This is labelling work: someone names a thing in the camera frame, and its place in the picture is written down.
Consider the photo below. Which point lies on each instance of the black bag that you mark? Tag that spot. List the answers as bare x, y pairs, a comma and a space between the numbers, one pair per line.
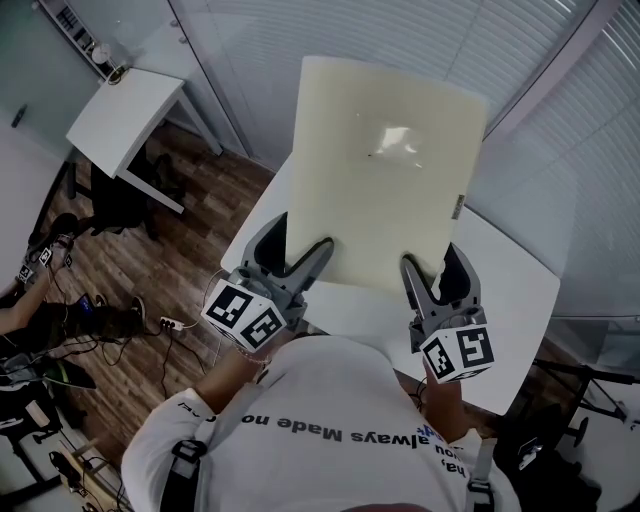
555, 480

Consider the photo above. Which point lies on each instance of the black office chair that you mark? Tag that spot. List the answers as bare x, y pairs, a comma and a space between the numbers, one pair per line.
120, 205

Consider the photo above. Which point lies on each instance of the white power strip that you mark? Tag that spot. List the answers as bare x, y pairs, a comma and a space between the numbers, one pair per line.
171, 324

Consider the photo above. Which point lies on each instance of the black and green device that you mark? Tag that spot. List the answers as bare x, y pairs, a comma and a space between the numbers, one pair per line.
72, 376

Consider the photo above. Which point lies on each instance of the person's left forearm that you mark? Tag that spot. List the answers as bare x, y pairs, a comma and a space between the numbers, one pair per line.
230, 380

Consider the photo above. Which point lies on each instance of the small white side table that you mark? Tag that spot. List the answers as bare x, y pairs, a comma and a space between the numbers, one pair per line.
125, 120

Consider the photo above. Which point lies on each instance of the cream folder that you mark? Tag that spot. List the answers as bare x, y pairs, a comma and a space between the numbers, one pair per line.
370, 210

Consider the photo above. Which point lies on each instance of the black equipment stand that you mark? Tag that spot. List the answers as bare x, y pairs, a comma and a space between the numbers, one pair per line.
25, 430

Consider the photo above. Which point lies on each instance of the person's right forearm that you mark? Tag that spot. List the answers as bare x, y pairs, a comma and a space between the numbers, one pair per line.
447, 405

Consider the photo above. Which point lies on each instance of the white round clock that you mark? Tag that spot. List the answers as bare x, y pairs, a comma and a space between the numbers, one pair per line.
102, 53

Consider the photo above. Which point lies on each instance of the small black remote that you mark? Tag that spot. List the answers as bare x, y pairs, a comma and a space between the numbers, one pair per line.
18, 115

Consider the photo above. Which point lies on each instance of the white wall shelf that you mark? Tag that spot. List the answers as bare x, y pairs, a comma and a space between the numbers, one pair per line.
75, 30

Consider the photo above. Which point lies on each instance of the person's white printed shirt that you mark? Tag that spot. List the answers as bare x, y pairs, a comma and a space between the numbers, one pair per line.
310, 450

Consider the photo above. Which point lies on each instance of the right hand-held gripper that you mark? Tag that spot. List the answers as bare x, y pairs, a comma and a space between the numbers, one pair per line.
457, 345

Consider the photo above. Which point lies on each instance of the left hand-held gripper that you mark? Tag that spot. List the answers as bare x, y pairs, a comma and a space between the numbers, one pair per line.
247, 312

